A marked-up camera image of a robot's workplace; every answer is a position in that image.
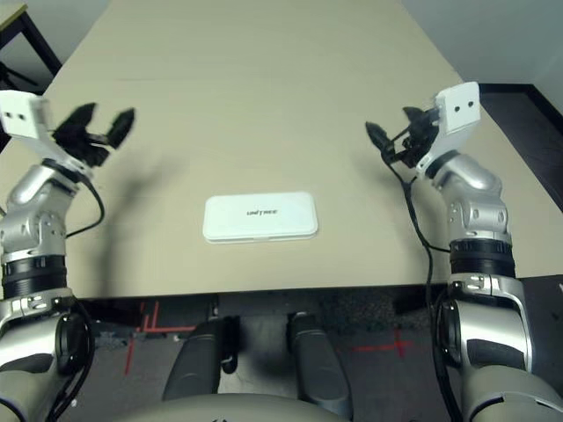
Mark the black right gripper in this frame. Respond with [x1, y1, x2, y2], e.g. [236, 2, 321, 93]
[365, 107, 439, 166]

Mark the white plastic pencil case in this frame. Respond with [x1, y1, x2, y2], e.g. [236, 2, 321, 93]
[201, 190, 319, 245]

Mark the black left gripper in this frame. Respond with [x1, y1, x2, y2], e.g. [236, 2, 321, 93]
[56, 102, 136, 167]

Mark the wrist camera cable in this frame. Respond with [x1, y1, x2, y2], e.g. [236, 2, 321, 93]
[65, 175, 106, 238]
[380, 149, 454, 422]

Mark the dark grey right robot leg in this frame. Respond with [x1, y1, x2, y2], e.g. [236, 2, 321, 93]
[286, 311, 353, 418]

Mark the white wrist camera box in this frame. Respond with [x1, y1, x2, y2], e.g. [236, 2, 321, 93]
[0, 90, 89, 177]
[415, 81, 481, 179]

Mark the side table with black frame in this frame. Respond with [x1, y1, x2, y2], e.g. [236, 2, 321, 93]
[0, 2, 62, 96]

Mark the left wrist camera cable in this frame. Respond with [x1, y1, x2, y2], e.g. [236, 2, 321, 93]
[65, 175, 106, 238]

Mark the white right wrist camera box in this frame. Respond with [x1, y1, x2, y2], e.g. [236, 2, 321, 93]
[415, 81, 481, 179]

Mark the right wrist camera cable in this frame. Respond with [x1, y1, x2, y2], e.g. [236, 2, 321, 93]
[380, 149, 454, 422]

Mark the grey robot torso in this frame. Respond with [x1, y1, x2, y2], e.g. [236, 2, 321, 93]
[118, 393, 340, 422]

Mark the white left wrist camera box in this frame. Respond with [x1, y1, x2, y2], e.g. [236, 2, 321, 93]
[0, 90, 89, 177]

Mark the black tripod stand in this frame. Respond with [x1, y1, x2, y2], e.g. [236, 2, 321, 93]
[0, 61, 40, 91]

